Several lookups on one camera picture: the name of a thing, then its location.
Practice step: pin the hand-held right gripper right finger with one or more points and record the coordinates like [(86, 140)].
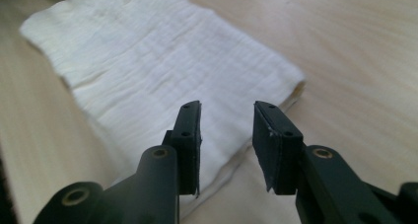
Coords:
[(279, 148)]

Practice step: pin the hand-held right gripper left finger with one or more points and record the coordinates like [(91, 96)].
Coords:
[(189, 151)]

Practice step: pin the white cloth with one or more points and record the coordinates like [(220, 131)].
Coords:
[(164, 72)]

